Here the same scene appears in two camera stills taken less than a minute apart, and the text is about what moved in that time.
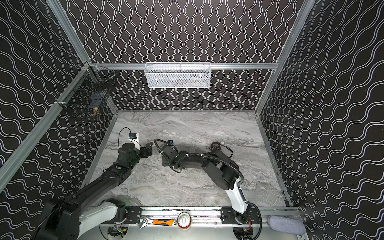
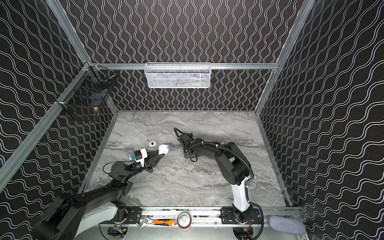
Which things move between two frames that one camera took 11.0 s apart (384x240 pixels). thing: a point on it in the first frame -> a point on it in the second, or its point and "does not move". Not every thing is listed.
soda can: (184, 220) does not move
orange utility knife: (163, 222) does not move
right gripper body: (167, 154) -> (186, 145)
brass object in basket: (95, 109) does not move
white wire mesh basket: (177, 74) does not move
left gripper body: (144, 151) -> (148, 163)
